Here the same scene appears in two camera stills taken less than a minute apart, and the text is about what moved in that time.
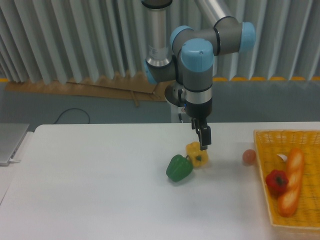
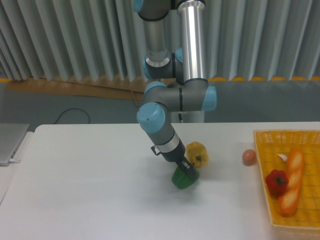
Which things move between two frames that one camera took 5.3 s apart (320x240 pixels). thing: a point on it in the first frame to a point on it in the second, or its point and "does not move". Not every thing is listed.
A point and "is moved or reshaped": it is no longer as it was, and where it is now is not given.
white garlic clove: (284, 157) does not move
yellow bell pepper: (198, 157) does not move
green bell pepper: (179, 167) is moved or reshaped
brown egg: (249, 157) does not move
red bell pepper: (277, 181) does not move
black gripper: (200, 111) to (177, 155)
